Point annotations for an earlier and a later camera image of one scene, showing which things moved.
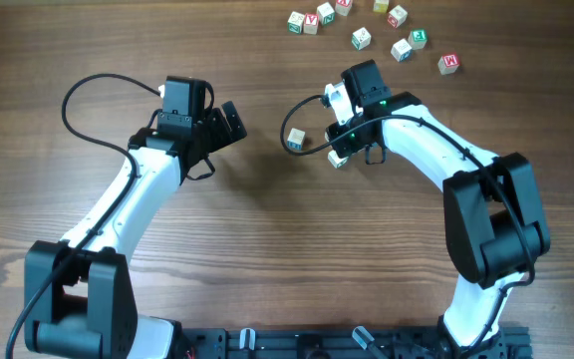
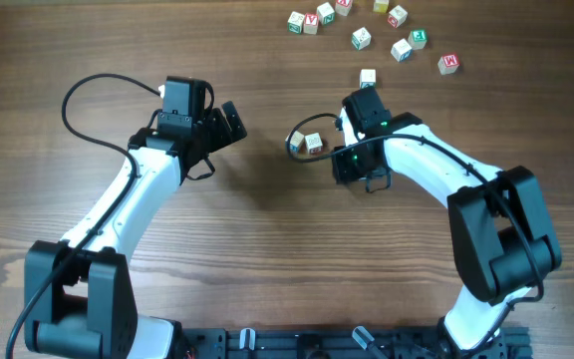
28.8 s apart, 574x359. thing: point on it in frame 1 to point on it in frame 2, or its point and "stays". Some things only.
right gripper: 342,148 to 341,171
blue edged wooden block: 402,51 stays
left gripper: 212,133 stays
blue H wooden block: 295,139 stays
